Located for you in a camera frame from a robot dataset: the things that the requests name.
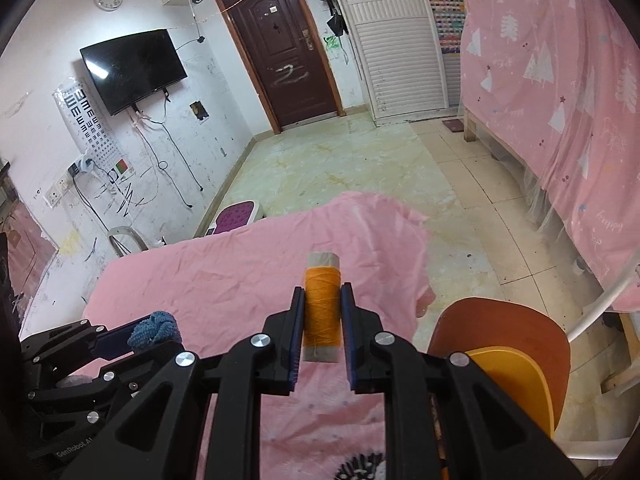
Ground white louvred wardrobe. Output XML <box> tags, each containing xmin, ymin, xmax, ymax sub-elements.
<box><xmin>322</xmin><ymin>0</ymin><xmax>466</xmax><ymax>127</ymax></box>

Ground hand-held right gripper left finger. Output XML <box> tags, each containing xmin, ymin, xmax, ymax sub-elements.
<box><xmin>60</xmin><ymin>287</ymin><xmax>307</xmax><ymax>480</ymax></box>

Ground orange thread spool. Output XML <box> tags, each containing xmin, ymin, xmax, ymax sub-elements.
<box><xmin>302</xmin><ymin>251</ymin><xmax>343</xmax><ymax>363</ymax></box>

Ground black wall television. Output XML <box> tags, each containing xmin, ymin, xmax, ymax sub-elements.
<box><xmin>80</xmin><ymin>29</ymin><xmax>188</xmax><ymax>117</ymax></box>

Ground wall mirror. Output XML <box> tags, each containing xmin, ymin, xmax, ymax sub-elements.
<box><xmin>0</xmin><ymin>157</ymin><xmax>61</xmax><ymax>326</ymax></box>

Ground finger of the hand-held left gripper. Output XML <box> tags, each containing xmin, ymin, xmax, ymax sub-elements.
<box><xmin>20</xmin><ymin>320</ymin><xmax>136</xmax><ymax>366</ymax></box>
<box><xmin>100</xmin><ymin>342</ymin><xmax>182</xmax><ymax>392</ymax></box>

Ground blue knitted cloth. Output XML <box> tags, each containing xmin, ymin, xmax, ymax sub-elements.
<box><xmin>126</xmin><ymin>311</ymin><xmax>183</xmax><ymax>350</ymax></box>

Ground orange plastic chair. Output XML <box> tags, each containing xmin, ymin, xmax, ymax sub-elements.
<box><xmin>426</xmin><ymin>297</ymin><xmax>572</xmax><ymax>441</ymax></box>

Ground pink tree print curtain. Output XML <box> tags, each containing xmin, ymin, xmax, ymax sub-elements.
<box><xmin>457</xmin><ymin>0</ymin><xmax>640</xmax><ymax>313</ymax></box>

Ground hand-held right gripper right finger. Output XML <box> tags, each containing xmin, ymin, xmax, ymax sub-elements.
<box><xmin>341</xmin><ymin>282</ymin><xmax>583</xmax><ymax>480</ymax></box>

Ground purple bathroom scale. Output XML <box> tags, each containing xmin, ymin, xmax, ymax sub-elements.
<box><xmin>206</xmin><ymin>199</ymin><xmax>264</xmax><ymax>236</ymax></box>

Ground white metal rail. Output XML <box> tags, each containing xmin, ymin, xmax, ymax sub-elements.
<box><xmin>567</xmin><ymin>265</ymin><xmax>640</xmax><ymax>341</ymax></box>

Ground white wall socket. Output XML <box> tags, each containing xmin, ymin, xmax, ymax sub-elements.
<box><xmin>42</xmin><ymin>180</ymin><xmax>71</xmax><ymax>208</ymax></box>

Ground dark brown door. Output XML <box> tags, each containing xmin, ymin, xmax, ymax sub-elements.
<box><xmin>214</xmin><ymin>0</ymin><xmax>345</xmax><ymax>136</ymax></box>

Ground colourful grid poster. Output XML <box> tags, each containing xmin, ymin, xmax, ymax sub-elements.
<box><xmin>427</xmin><ymin>0</ymin><xmax>466</xmax><ymax>56</ymax></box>

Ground eye test chart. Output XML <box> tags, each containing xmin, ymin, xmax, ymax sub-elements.
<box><xmin>54</xmin><ymin>77</ymin><xmax>136</xmax><ymax>181</ymax></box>

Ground yellow plastic chair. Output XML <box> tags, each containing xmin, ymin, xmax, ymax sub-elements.
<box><xmin>435</xmin><ymin>347</ymin><xmax>556</xmax><ymax>480</ymax></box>

